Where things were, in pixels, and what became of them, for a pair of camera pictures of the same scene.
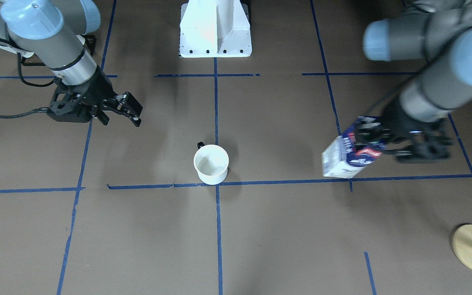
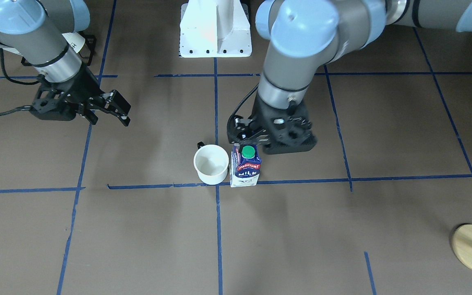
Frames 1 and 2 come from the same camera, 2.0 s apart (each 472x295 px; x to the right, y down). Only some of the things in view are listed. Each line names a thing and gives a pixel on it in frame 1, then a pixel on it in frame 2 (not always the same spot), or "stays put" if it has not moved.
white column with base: x=215 y=28 stays put
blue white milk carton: x=346 y=158 → x=245 y=167
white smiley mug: x=211 y=162 stays put
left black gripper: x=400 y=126 → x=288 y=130
